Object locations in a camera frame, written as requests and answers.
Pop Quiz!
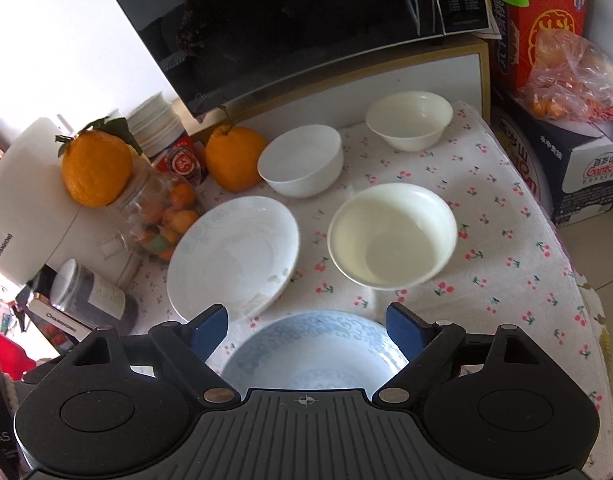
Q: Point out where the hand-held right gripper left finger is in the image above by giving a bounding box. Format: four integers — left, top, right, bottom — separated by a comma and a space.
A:
69, 304, 240, 406

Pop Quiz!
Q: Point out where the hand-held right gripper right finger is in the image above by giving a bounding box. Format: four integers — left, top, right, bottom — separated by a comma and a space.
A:
373, 302, 546, 406

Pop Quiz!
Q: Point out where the white plate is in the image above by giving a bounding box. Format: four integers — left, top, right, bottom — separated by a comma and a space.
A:
167, 196, 300, 322

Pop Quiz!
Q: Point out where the large cream bowl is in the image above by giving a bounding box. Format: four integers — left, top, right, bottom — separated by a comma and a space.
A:
328, 183, 458, 289

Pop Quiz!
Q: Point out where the blue patterned plate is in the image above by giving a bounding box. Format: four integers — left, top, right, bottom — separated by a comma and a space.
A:
220, 310, 410, 392

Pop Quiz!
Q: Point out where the white round bowl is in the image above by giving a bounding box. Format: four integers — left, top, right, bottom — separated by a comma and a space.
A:
257, 126, 344, 199

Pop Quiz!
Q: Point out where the cream bowl with flared rim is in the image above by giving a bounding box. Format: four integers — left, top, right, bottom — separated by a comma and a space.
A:
365, 91, 454, 152

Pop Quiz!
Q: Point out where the stack of white bowls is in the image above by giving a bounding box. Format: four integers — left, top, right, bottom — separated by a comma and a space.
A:
126, 91, 186, 159

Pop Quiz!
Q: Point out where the dark jar with white lid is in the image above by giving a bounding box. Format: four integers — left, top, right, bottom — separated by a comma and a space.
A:
50, 258, 139, 323

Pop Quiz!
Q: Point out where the glass jar of kumquats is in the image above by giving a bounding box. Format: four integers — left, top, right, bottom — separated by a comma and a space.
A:
117, 159, 208, 264

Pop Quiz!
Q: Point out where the cherry print table cloth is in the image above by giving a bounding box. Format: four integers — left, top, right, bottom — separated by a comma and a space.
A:
131, 100, 613, 480

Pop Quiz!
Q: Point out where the printed appliance box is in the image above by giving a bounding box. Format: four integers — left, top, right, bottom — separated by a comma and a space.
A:
25, 294, 100, 363

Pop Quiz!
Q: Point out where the red snack packet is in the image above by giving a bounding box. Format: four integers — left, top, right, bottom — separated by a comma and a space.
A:
153, 136, 208, 184

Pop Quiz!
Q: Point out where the orange with green leaves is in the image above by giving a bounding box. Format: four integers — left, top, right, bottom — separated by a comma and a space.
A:
55, 117, 143, 209

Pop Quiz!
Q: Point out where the red cloth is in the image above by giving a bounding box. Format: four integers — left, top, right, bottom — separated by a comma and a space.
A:
0, 329, 40, 388

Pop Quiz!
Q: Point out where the white kitchen appliance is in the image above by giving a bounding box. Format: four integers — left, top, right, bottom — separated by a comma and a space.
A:
0, 116, 140, 288

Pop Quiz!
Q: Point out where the dark blue carton box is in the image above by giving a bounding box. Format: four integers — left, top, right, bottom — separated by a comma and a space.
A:
491, 92, 613, 227

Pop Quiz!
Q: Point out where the white cabinet with wooden edge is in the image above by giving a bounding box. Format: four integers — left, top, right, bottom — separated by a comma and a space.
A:
189, 35, 492, 147

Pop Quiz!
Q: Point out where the plastic bag of oranges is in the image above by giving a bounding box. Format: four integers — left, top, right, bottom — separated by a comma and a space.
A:
517, 34, 613, 124

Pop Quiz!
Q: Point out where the black microwave oven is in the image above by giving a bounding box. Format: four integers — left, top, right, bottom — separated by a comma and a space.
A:
111, 0, 490, 118

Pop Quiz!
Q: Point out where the red carton box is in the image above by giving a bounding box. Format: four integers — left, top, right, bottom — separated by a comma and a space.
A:
487, 0, 588, 107

